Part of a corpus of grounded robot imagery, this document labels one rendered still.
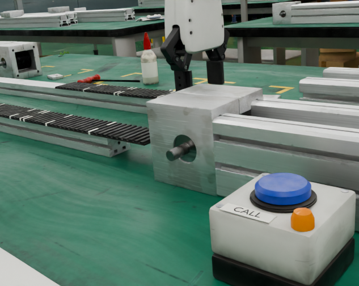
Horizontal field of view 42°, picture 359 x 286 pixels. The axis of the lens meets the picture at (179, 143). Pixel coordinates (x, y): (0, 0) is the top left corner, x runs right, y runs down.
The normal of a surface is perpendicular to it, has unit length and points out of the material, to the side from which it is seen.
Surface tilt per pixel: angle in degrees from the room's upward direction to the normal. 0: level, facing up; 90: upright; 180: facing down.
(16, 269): 1
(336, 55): 90
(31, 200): 0
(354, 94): 90
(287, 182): 3
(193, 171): 90
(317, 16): 90
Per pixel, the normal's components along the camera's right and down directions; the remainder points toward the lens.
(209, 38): 0.78, 0.24
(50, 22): -0.68, 0.29
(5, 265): -0.07, -0.95
